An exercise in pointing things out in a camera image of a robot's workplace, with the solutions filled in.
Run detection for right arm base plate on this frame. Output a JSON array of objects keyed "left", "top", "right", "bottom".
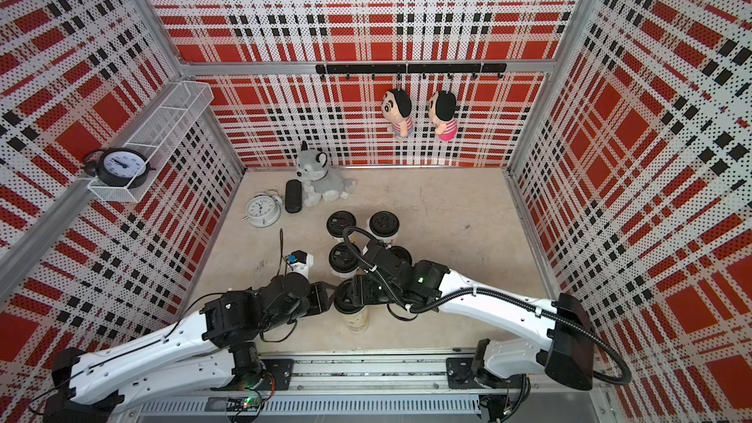
[{"left": 446, "top": 358, "right": 523, "bottom": 391}]

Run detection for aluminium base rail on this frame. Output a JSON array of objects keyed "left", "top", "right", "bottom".
[{"left": 111, "top": 349, "right": 619, "bottom": 422}]

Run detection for white alarm clock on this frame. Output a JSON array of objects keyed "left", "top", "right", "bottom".
[{"left": 242, "top": 189, "right": 284, "bottom": 228}]

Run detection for black glasses case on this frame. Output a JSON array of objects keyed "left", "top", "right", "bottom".
[{"left": 284, "top": 179, "right": 304, "bottom": 215}]

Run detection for white wire basket shelf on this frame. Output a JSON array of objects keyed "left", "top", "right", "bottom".
[{"left": 87, "top": 80, "right": 213, "bottom": 203}]

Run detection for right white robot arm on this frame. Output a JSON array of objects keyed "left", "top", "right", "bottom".
[{"left": 344, "top": 241, "right": 633, "bottom": 391}]

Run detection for grey husky plush toy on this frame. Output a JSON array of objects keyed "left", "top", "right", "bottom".
[{"left": 296, "top": 140, "right": 356, "bottom": 208}]

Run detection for hanging doll blue shorts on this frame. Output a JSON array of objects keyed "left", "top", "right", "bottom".
[{"left": 380, "top": 89, "right": 414, "bottom": 138}]

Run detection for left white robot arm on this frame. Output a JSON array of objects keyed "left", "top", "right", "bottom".
[{"left": 41, "top": 272, "right": 333, "bottom": 422}]

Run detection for black hook rail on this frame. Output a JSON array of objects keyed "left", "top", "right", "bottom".
[{"left": 315, "top": 63, "right": 508, "bottom": 78}]

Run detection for hanging doll pink dress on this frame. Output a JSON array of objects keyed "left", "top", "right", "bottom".
[{"left": 428, "top": 90, "right": 458, "bottom": 142}]

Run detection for black cup lid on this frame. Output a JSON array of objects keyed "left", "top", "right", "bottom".
[
  {"left": 368, "top": 211, "right": 401, "bottom": 241},
  {"left": 333, "top": 278, "right": 364, "bottom": 315},
  {"left": 390, "top": 246, "right": 412, "bottom": 264},
  {"left": 325, "top": 211, "right": 356, "bottom": 241},
  {"left": 328, "top": 242, "right": 360, "bottom": 272}
]

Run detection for black wall clock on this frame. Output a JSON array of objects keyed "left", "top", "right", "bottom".
[{"left": 82, "top": 148, "right": 152, "bottom": 189}]

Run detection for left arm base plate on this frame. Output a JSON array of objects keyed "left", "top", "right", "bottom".
[{"left": 232, "top": 358, "right": 295, "bottom": 392}]

